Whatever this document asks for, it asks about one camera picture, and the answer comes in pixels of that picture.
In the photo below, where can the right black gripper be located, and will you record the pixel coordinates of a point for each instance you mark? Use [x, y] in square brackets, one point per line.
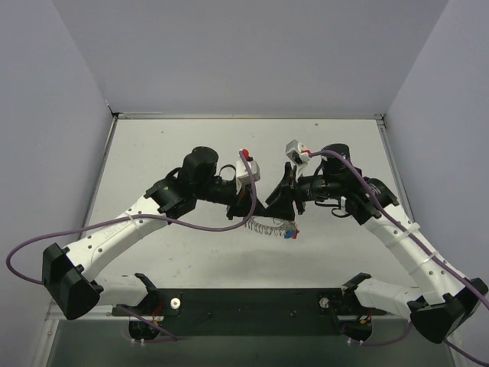
[297, 195]

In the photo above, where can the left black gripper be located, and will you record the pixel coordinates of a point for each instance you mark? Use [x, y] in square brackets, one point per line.
[237, 204]

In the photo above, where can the large metal keyring with loops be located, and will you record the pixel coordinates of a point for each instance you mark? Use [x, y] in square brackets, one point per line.
[270, 226]

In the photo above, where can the blue key tag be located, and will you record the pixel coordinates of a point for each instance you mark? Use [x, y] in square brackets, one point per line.
[289, 234]

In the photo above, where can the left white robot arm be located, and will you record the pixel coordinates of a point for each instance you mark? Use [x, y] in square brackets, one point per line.
[72, 274]

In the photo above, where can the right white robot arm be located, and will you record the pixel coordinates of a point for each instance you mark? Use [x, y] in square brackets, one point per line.
[443, 297]

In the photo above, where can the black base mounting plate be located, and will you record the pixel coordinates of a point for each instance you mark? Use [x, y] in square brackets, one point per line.
[245, 312]

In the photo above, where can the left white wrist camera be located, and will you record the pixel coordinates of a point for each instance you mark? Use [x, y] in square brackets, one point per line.
[245, 168]

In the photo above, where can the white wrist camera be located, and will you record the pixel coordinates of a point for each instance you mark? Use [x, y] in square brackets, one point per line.
[299, 155]
[245, 168]

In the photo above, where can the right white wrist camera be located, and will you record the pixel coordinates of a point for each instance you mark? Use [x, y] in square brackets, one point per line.
[299, 155]

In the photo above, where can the aluminium front rail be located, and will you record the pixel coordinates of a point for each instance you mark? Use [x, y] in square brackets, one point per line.
[98, 313]

